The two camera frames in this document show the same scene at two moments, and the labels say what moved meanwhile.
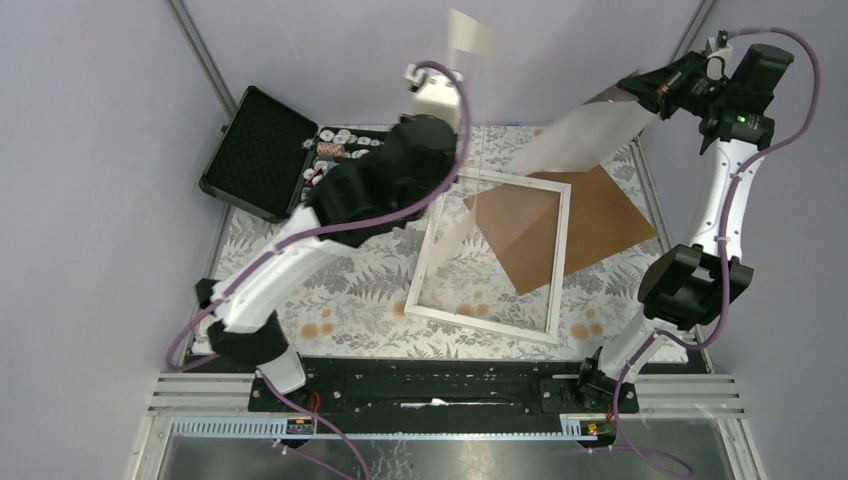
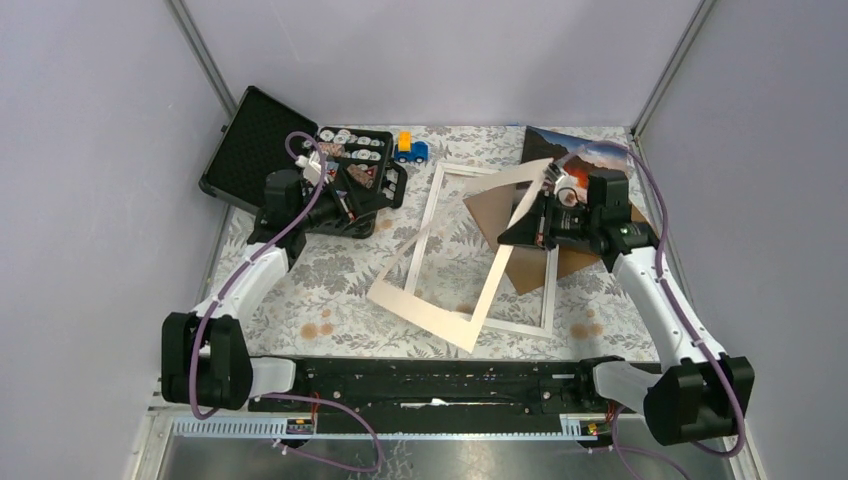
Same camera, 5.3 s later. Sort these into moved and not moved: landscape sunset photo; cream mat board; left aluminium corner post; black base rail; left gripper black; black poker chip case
Moved: landscape sunset photo; left gripper black; cream mat board
Not moved: black base rail; black poker chip case; left aluminium corner post
